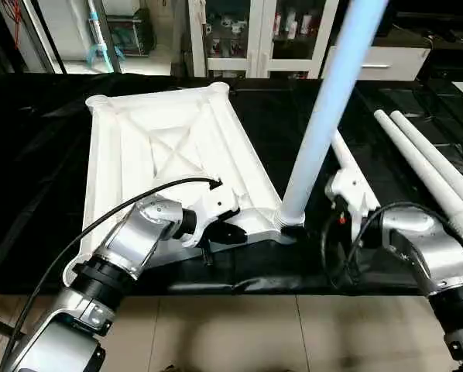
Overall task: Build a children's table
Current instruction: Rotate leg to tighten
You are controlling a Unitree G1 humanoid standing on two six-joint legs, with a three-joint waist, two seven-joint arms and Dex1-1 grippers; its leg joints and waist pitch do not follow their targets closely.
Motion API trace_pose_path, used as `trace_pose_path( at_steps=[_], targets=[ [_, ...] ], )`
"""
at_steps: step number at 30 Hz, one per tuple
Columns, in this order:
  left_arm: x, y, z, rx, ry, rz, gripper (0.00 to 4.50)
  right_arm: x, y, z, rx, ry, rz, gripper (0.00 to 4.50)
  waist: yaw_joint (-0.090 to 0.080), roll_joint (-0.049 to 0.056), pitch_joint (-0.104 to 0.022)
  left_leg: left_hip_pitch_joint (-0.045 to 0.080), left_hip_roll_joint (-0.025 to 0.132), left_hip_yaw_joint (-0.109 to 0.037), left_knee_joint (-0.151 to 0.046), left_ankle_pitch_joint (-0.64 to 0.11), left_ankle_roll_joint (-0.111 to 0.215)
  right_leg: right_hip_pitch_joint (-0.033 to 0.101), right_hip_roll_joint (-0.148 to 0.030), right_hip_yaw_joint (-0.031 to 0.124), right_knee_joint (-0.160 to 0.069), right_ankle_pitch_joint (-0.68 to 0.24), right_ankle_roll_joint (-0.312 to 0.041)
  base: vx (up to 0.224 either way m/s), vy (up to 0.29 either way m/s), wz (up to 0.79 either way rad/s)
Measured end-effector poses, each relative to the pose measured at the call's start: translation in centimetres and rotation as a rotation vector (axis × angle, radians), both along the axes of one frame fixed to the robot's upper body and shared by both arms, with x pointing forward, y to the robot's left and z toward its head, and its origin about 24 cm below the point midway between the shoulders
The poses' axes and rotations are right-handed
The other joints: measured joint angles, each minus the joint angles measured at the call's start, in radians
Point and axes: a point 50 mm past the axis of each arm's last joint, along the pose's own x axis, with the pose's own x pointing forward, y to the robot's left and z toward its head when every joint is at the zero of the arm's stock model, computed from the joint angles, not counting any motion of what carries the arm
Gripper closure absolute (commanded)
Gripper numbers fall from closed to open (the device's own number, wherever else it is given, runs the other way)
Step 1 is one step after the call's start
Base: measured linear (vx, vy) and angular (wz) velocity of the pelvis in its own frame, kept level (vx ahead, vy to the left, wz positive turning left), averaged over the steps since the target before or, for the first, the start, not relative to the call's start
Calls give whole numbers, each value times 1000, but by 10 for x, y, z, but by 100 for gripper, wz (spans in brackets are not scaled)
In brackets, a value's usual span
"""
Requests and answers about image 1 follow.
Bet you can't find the white plastic table leg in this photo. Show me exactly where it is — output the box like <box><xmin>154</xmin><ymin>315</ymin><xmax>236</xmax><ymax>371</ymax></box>
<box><xmin>276</xmin><ymin>0</ymin><xmax>391</xmax><ymax>230</ymax></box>
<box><xmin>390</xmin><ymin>110</ymin><xmax>463</xmax><ymax>210</ymax></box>
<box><xmin>373</xmin><ymin>108</ymin><xmax>463</xmax><ymax>241</ymax></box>
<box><xmin>330</xmin><ymin>129</ymin><xmax>372</xmax><ymax>195</ymax></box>

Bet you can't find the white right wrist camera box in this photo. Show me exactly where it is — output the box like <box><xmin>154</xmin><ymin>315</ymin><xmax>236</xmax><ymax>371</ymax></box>
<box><xmin>324</xmin><ymin>169</ymin><xmax>381</xmax><ymax>233</ymax></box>

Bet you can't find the white drawer unit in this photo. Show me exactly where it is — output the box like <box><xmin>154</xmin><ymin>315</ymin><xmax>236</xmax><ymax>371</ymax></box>
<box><xmin>324</xmin><ymin>45</ymin><xmax>432</xmax><ymax>81</ymax></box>

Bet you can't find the white drawer cabinet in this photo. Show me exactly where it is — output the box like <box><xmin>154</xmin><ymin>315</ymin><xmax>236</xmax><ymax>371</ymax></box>
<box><xmin>336</xmin><ymin>0</ymin><xmax>463</xmax><ymax>84</ymax></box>

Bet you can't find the blue frame trolley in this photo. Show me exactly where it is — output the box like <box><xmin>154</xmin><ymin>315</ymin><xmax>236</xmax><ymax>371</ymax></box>
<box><xmin>84</xmin><ymin>0</ymin><xmax>155</xmax><ymax>72</ymax></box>

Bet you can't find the black work mat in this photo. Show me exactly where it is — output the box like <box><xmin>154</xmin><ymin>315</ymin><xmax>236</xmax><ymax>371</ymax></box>
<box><xmin>0</xmin><ymin>72</ymin><xmax>463</xmax><ymax>297</ymax></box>

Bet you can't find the white plastic table top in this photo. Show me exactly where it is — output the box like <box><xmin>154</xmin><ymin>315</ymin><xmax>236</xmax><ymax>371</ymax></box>
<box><xmin>61</xmin><ymin>81</ymin><xmax>304</xmax><ymax>288</ymax></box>

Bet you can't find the white glass door cabinet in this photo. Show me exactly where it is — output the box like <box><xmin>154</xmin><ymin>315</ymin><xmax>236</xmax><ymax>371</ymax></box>
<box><xmin>187</xmin><ymin>0</ymin><xmax>342</xmax><ymax>80</ymax></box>

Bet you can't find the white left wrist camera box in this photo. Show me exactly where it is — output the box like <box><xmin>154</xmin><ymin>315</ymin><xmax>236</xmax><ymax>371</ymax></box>
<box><xmin>181</xmin><ymin>182</ymin><xmax>241</xmax><ymax>249</ymax></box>

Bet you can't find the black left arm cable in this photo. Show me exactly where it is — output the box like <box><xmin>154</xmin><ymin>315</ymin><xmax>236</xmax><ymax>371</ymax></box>
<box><xmin>0</xmin><ymin>177</ymin><xmax>221</xmax><ymax>372</ymax></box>

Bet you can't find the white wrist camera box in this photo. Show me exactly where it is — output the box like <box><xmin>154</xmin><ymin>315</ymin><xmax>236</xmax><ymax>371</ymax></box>
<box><xmin>181</xmin><ymin>182</ymin><xmax>241</xmax><ymax>249</ymax></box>
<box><xmin>324</xmin><ymin>169</ymin><xmax>381</xmax><ymax>233</ymax></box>

